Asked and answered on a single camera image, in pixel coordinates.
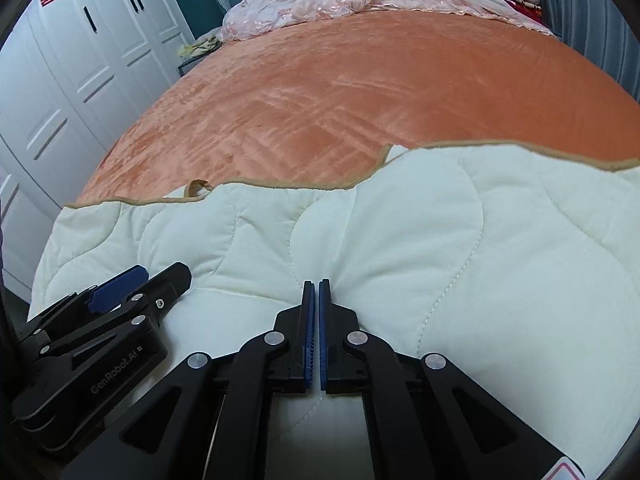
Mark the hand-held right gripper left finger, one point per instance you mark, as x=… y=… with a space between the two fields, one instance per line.
x=310 y=340

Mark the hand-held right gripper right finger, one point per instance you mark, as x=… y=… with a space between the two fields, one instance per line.
x=324 y=340

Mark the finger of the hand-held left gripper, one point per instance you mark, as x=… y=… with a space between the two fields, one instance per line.
x=117 y=287
x=150 y=292

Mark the cream quilted jacket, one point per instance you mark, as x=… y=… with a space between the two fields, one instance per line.
x=450 y=260

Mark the white wardrobe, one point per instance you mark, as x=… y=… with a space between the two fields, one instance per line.
x=60 y=85

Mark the dark nightstand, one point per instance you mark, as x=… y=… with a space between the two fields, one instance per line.
x=192 y=62

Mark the orange plush blanket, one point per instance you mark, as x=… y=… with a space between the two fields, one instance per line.
x=325 y=100

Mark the yellowish crumpled cloth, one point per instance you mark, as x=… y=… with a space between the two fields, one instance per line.
x=200 y=46

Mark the grey-blue curtain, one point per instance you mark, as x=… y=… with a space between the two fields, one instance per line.
x=590 y=20

